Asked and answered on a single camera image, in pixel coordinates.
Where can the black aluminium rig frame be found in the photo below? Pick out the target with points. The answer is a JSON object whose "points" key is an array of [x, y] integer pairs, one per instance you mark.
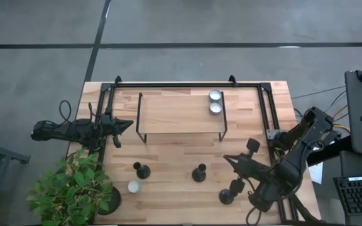
{"points": [[184, 85]]}

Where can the black computer keyboard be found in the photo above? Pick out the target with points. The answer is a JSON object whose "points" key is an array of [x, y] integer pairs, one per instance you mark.
{"points": [[360, 196]]}

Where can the black metal candlestick holder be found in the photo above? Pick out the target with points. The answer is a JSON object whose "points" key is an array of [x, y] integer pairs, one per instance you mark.
{"points": [[198, 176], [226, 197], [144, 172]]}

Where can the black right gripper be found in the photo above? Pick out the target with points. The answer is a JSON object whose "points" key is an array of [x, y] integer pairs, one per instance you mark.
{"points": [[254, 168]]}

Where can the black support beam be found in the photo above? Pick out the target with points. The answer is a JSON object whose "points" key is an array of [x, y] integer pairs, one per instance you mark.
{"points": [[332, 150]]}

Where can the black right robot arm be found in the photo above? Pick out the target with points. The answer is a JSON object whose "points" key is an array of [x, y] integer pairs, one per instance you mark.
{"points": [[294, 169]]}

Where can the green potted plant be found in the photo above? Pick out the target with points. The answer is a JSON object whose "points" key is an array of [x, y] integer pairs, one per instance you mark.
{"points": [[74, 185]]}

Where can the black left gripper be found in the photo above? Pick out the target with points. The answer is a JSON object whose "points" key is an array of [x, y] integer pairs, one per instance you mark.
{"points": [[108, 125]]}

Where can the silver tealight candle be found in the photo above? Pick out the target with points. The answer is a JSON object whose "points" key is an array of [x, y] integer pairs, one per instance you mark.
{"points": [[215, 95], [216, 108]]}

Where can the white paper sheet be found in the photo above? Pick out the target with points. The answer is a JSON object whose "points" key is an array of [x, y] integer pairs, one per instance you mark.
{"points": [[316, 174]]}

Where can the grey keyboard desk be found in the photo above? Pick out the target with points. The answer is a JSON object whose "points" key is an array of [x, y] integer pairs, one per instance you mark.
{"points": [[350, 163]]}

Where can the wooden shelf riser black legs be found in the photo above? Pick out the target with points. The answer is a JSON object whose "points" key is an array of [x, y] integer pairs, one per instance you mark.
{"points": [[178, 116]]}

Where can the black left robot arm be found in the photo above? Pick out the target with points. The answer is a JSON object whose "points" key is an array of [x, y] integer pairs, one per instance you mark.
{"points": [[61, 130]]}

